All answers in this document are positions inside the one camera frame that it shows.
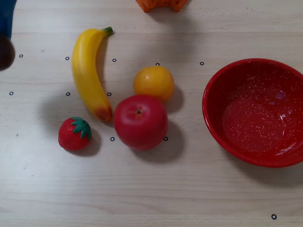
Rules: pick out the dark purple plum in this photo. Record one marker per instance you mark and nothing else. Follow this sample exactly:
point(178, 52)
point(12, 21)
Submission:
point(6, 54)

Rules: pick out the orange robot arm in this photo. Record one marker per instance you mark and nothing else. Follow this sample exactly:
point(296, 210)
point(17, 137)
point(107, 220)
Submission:
point(161, 3)

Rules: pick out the red speckled bowl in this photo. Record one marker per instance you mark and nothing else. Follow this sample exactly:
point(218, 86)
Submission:
point(251, 118)

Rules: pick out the yellow toy banana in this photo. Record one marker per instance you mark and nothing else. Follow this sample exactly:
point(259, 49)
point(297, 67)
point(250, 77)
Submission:
point(85, 71)

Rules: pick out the red toy strawberry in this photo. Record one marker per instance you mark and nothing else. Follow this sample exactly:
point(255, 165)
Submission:
point(71, 137)

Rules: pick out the toy orange fruit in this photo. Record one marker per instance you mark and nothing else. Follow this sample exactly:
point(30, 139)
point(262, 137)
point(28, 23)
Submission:
point(154, 82)

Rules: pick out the red toy apple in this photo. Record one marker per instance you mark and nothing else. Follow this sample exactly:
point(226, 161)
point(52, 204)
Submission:
point(140, 125)

